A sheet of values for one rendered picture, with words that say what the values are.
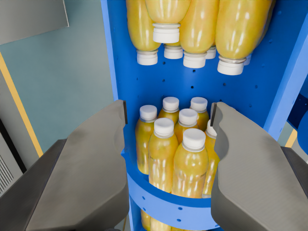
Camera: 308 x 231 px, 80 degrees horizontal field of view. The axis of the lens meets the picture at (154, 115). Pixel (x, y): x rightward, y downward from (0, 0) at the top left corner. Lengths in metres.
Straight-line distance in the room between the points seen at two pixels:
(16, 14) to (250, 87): 1.01
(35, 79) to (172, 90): 1.48
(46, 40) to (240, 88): 1.45
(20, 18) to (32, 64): 0.70
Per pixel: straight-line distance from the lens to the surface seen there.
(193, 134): 0.33
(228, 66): 0.32
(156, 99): 0.47
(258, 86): 0.42
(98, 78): 1.59
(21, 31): 1.13
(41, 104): 1.94
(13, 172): 2.45
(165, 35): 0.28
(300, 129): 0.64
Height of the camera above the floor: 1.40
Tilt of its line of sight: 58 degrees down
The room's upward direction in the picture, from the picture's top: 174 degrees counter-clockwise
